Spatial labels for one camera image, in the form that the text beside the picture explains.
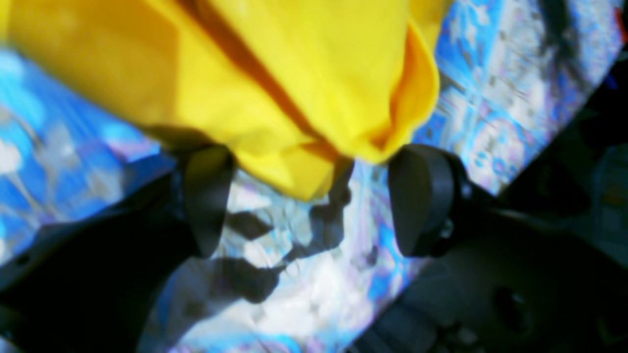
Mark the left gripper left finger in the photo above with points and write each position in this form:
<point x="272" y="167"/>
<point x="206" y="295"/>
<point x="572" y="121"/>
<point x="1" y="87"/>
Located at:
<point x="89" y="286"/>

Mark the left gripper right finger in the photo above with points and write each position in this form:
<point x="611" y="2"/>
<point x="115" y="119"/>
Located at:
<point x="522" y="285"/>

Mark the yellow T-shirt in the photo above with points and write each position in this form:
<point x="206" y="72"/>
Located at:
<point x="296" y="89"/>

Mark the patterned blue tablecloth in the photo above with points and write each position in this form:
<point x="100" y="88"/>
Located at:
<point x="63" y="158"/>

